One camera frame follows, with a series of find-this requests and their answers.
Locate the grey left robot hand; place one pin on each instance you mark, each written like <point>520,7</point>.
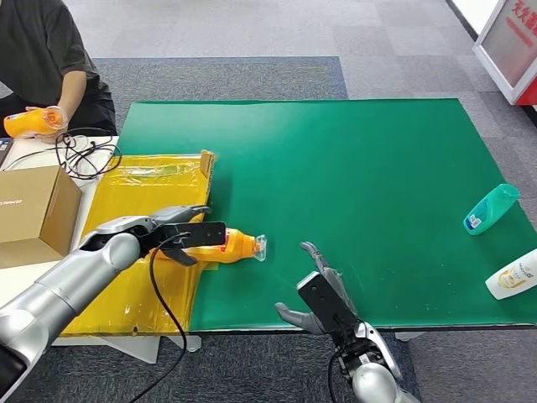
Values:
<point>197,234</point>

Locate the person's hand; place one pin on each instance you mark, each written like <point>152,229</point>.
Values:
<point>59,137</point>

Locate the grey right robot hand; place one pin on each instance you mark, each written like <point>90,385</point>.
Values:
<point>327,303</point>

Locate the orange bottle with blue label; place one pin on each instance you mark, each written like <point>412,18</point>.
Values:
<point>29,123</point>

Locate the orange bottle with printed label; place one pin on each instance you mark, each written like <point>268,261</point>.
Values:
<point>237,247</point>

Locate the teal plastic bottle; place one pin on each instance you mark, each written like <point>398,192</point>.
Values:
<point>489,210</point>

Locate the white plastic bottle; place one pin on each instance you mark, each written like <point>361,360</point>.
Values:
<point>514,277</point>

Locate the black flat device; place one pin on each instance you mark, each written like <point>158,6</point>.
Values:
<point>4,150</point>

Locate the brown cardboard box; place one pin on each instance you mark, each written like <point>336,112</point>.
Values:
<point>29,217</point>

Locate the person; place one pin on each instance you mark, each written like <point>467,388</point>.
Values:
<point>33,50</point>

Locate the yellow film-wrapped tray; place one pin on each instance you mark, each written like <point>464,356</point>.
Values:
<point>138,183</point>

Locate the green table mat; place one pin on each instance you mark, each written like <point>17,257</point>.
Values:
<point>357,167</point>

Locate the red and white sign board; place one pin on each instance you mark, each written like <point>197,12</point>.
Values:
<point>510,50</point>

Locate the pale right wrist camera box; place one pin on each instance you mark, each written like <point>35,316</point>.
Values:
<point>379,345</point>

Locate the white table foot bracket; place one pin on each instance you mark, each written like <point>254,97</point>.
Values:
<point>142,350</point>
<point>186,343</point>

